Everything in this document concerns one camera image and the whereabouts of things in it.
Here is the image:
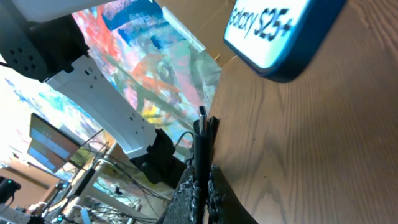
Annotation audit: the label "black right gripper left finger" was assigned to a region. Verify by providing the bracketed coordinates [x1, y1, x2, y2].
[157, 166, 202, 224]

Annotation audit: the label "cardboard box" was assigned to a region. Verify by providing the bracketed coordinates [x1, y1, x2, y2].
[156, 0, 236, 67]

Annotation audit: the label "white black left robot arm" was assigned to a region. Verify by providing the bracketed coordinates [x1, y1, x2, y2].
[1, 0, 186, 188]

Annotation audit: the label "blue screen Galaxy smartphone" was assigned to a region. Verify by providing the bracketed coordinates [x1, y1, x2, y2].
[223, 0, 346, 83]

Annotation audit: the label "colourful painted backdrop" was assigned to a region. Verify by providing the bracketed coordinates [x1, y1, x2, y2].
[0, 0, 222, 187]

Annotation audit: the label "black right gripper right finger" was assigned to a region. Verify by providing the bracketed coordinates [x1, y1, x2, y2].
[206, 165, 257, 224]

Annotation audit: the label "computer monitor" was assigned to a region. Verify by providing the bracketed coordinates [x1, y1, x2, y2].
[27, 113, 81, 172]

